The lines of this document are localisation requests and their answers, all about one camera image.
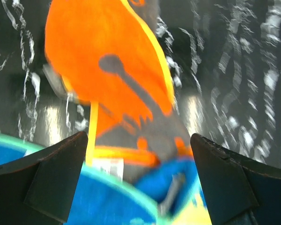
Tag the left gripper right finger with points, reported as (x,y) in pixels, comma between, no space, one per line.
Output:
(237,190)

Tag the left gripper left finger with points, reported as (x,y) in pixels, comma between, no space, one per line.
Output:
(39,188)

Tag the yellow blue crocodile towel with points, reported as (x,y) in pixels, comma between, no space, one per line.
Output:
(169,195)

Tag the orange grey towel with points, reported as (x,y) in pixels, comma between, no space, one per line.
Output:
(106,54)

